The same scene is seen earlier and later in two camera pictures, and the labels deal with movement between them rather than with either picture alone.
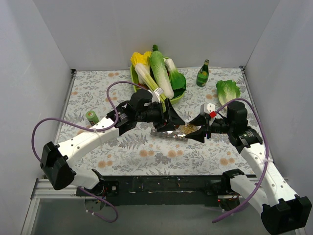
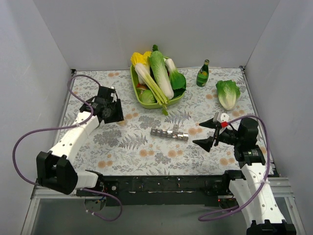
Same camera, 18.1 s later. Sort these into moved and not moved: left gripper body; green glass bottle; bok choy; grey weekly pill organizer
Moved: left gripper body
Not moved: grey weekly pill organizer; green glass bottle; bok choy
